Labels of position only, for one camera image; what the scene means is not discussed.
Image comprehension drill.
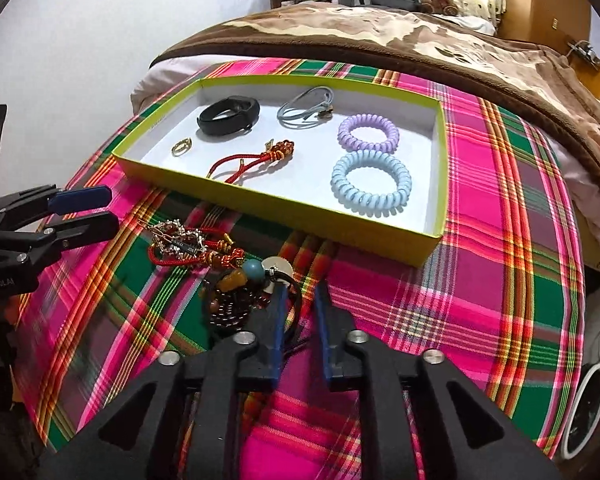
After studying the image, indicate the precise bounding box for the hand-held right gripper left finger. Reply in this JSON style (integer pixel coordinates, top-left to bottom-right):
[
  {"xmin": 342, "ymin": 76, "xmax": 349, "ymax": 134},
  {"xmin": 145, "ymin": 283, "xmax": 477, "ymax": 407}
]
[{"xmin": 45, "ymin": 280, "xmax": 288, "ymax": 480}]

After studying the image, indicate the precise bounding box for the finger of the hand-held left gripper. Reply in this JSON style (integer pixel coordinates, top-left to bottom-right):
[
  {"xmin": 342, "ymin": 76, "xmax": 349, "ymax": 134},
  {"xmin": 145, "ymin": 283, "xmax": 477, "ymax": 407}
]
[
  {"xmin": 0, "ymin": 211, "xmax": 120, "ymax": 267},
  {"xmin": 0, "ymin": 185, "xmax": 112, "ymax": 227}
]

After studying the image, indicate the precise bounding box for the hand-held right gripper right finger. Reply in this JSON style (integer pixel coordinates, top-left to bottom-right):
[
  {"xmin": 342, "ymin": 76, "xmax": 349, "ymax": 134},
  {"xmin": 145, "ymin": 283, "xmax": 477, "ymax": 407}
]
[{"xmin": 314, "ymin": 282, "xmax": 563, "ymax": 480}]

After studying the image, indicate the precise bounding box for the black cord disc necklace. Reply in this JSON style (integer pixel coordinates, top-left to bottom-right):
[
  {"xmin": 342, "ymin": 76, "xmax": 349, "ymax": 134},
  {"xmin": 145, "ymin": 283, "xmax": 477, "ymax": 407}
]
[{"xmin": 260, "ymin": 256, "xmax": 306, "ymax": 361}]

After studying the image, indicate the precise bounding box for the brown bead bracelet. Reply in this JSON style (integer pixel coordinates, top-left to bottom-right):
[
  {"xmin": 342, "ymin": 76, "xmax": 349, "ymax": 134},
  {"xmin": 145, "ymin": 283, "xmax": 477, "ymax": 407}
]
[{"xmin": 202, "ymin": 259, "xmax": 273, "ymax": 336}]

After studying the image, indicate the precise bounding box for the black wristband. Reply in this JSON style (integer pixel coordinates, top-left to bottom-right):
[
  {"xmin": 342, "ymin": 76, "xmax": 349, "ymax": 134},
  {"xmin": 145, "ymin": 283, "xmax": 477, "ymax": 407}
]
[{"xmin": 196, "ymin": 95, "xmax": 261, "ymax": 136}]

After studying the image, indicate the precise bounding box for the blue spiral hair tie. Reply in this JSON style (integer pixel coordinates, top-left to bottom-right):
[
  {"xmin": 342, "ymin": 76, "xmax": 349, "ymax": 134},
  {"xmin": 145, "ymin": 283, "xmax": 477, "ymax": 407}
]
[{"xmin": 330, "ymin": 151, "xmax": 412, "ymax": 216}]

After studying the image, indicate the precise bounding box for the yellow cardboard box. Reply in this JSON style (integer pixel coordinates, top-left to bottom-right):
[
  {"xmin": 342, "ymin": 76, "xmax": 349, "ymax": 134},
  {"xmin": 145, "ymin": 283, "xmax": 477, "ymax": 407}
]
[{"xmin": 116, "ymin": 74, "xmax": 450, "ymax": 268}]

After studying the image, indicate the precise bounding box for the red cord bracelet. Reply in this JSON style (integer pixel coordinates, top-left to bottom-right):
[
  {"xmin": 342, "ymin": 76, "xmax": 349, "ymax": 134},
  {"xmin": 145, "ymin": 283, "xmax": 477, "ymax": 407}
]
[
  {"xmin": 206, "ymin": 140, "xmax": 296, "ymax": 182},
  {"xmin": 149, "ymin": 227, "xmax": 246, "ymax": 272}
]

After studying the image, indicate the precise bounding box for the purple spiral hair tie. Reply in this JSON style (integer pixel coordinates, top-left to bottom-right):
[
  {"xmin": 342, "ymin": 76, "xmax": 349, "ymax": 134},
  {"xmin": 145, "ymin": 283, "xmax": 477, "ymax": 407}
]
[{"xmin": 336, "ymin": 114, "xmax": 401, "ymax": 152}]

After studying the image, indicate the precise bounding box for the grey-blue cord bracelet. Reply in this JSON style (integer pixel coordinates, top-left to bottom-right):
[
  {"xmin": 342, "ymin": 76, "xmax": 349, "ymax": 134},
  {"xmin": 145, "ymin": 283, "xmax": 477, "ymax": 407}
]
[{"xmin": 276, "ymin": 86, "xmax": 337, "ymax": 128}]

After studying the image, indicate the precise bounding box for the white trash bin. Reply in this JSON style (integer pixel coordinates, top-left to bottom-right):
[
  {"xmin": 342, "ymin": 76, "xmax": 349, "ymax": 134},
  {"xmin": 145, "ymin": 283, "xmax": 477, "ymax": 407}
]
[{"xmin": 560, "ymin": 362, "xmax": 600, "ymax": 461}]

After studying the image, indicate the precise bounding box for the brown patterned blanket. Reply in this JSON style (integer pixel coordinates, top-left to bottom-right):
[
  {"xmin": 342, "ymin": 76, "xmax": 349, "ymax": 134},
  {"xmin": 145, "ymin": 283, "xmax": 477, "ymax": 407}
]
[{"xmin": 150, "ymin": 0, "xmax": 600, "ymax": 206}]

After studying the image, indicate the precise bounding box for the white pillow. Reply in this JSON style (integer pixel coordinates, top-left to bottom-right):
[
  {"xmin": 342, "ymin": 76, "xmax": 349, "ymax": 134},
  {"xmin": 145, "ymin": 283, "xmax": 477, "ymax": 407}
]
[{"xmin": 450, "ymin": 14, "xmax": 496, "ymax": 36}]

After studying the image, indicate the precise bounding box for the power strip with chargers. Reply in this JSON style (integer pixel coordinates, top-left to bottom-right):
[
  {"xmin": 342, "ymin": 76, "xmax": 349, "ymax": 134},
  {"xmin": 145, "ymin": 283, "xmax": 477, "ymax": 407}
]
[{"xmin": 567, "ymin": 40, "xmax": 600, "ymax": 63}]

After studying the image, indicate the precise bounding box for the silver chain bracelet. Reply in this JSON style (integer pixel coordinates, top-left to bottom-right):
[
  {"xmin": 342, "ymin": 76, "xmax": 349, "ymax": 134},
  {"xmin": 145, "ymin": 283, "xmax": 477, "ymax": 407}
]
[{"xmin": 147, "ymin": 217, "xmax": 203, "ymax": 261}]

